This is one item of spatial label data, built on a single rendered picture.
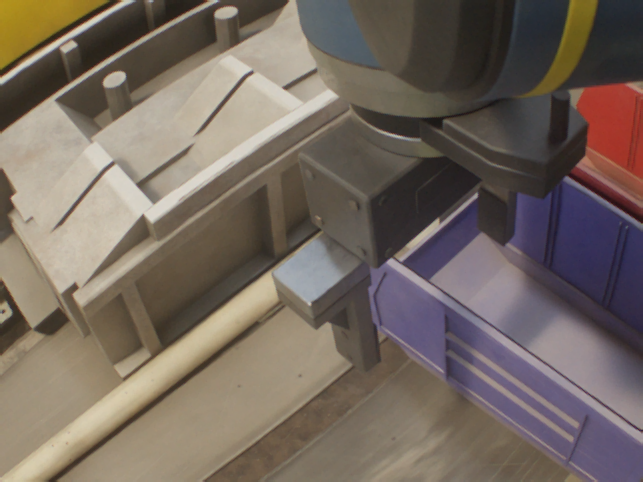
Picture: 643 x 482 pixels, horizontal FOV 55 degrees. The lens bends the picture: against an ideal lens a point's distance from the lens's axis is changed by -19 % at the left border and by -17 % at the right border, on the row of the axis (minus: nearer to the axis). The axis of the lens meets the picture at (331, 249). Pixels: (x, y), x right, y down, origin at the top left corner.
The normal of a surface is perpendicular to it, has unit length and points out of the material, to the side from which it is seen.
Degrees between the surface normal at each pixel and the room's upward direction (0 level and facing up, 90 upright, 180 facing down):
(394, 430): 0
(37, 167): 10
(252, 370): 0
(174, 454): 0
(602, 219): 88
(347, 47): 92
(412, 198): 93
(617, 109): 88
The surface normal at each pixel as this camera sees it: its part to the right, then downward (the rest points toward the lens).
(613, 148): -0.73, 0.54
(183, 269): 0.69, 0.58
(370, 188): -0.12, -0.64
